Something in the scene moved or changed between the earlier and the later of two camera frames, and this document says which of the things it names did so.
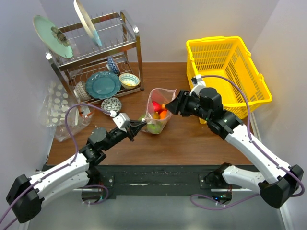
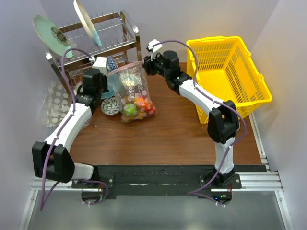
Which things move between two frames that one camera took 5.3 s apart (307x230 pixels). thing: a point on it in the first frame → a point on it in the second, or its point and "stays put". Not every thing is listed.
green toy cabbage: (154, 128) → (130, 109)
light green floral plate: (52, 36) stays put
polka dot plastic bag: (59, 97) stays put
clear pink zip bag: (157, 114) → (130, 92)
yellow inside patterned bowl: (129, 81) stays put
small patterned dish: (111, 104) stays put
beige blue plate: (88, 22) stays put
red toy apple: (157, 106) → (147, 106)
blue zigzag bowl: (112, 65) stays put
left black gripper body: (124, 134) → (103, 87)
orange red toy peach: (162, 114) → (140, 102)
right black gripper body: (190, 103) → (153, 67)
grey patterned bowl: (80, 90) stays put
